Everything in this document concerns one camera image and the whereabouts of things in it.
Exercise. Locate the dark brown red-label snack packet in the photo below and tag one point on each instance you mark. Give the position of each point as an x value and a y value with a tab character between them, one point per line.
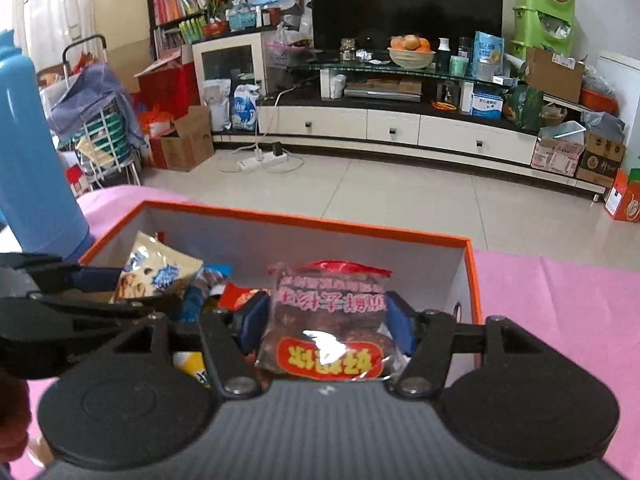
325	320

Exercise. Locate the orange white carton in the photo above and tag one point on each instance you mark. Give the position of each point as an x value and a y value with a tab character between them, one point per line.
625	197

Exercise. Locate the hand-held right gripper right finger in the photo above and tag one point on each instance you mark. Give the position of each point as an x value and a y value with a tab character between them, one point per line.
400	322

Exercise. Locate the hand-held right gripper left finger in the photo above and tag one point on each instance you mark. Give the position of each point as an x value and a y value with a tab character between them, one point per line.
254	322

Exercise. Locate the pink plastic basket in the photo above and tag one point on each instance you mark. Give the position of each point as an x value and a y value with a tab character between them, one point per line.
287	55

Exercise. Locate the white power strip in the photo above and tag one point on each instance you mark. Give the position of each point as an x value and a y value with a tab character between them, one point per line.
260	161

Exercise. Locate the folding cart with cloth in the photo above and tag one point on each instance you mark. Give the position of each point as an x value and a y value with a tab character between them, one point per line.
95	115

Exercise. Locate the blue white tissue box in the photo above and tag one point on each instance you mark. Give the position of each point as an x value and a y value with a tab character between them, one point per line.
486	106

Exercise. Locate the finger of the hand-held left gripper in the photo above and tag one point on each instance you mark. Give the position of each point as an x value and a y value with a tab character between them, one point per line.
95	279
75	320

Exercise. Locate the orange plastic basin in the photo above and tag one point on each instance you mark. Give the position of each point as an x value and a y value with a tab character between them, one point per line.
598	101

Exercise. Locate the green gift bag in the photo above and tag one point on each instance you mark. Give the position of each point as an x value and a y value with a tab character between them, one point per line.
524	107

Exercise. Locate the red gift bag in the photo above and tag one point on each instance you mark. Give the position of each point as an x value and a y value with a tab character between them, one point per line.
165	87

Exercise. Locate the green plastic storage rack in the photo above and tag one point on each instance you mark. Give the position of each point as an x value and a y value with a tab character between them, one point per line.
545	15

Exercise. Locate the dark bookshelf with books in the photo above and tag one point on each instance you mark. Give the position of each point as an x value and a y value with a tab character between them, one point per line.
175	5

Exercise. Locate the white glass-door cabinet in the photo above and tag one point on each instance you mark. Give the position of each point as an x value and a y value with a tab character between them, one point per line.
227	75

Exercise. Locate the beige blue-print cookie packet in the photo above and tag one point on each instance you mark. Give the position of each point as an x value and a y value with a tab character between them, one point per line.
150	270

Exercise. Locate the blue thermos flask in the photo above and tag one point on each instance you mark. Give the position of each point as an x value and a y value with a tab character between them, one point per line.
37	160

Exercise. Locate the bowl of oranges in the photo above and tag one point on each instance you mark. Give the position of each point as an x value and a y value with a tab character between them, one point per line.
411	51

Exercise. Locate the silver disc player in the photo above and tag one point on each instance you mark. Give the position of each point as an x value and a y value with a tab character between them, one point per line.
382	91

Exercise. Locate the white black television stand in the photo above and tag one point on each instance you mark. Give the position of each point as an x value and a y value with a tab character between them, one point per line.
440	135

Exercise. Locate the blue white bag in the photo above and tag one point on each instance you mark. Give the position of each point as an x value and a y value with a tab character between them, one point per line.
246	109

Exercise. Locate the glass jar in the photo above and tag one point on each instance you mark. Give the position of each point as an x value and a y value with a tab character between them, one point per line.
348	50

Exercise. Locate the orange cardboard box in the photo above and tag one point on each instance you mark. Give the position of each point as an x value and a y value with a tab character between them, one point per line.
435	270

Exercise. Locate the pink printed carton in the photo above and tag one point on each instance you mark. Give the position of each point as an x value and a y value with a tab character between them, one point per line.
556	152

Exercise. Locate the black television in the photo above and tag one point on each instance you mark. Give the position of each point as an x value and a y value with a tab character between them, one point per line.
405	5

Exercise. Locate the beige standing air conditioner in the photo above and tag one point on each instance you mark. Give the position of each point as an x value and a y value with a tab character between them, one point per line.
120	25

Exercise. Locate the light blue snack bag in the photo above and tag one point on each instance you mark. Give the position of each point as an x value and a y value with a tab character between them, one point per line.
488	55

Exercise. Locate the brown cardboard carton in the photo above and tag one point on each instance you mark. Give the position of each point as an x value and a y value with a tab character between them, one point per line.
600	160

